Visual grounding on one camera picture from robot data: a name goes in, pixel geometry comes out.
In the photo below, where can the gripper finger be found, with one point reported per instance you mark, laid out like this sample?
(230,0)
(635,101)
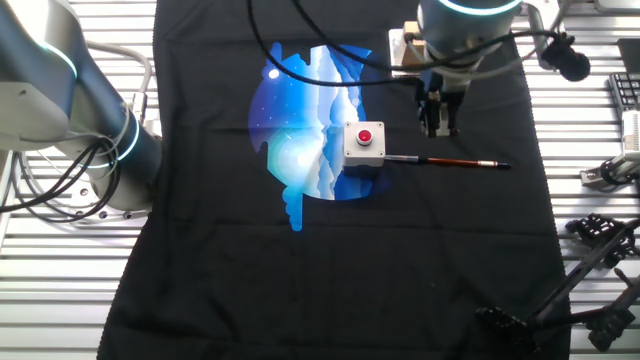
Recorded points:
(453,120)
(433,122)

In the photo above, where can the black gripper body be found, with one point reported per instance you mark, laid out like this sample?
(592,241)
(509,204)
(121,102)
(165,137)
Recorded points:
(442,95)

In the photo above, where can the brown brush with clear cap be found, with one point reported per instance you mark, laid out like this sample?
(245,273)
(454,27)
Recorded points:
(460,162)

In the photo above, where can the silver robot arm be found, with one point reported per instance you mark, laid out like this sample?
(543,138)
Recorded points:
(50,90)

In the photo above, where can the wooden block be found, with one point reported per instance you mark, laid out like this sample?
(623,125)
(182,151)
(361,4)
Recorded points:
(412,50)

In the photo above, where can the grey box with red button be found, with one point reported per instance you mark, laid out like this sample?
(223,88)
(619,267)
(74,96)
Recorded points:
(364,150)

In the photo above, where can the black keyboard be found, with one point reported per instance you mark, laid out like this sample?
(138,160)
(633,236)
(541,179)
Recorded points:
(625,92)

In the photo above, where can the black flat panel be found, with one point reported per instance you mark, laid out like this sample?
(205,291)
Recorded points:
(630,55)

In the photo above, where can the black cloth with blue print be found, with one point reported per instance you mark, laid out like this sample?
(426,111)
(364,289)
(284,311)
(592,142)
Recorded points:
(225,280)

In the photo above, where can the metal camera bracket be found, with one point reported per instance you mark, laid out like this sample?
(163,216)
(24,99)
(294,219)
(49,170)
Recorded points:
(600,175)

